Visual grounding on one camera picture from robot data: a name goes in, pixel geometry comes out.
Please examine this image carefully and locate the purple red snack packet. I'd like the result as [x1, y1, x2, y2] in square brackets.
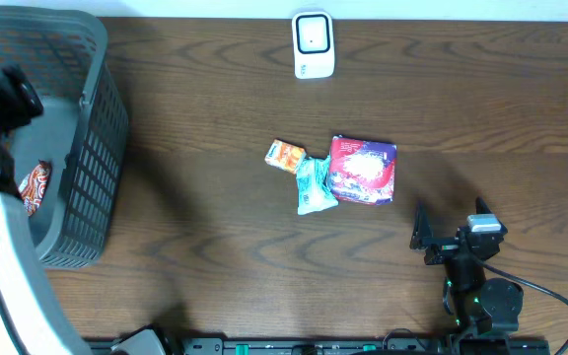
[326, 135, 397, 205]

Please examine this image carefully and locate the light green wipes packet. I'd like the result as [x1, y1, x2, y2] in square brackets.
[296, 156, 338, 215]

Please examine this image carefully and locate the small orange snack packet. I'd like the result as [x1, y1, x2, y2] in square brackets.
[264, 139, 307, 175]

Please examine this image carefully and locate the red orange chocolate bar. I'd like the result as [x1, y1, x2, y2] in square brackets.
[18, 160, 52, 217]

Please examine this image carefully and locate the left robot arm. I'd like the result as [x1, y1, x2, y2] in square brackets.
[0, 65, 174, 354]

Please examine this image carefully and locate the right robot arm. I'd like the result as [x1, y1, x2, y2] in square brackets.
[409, 198, 524, 354]

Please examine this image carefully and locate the grey plastic mesh basket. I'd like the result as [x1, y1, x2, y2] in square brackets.
[0, 6, 129, 269]

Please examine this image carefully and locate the black right cable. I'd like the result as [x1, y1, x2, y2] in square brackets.
[475, 258, 568, 355]

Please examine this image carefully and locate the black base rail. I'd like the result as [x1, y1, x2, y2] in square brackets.
[86, 335, 552, 355]

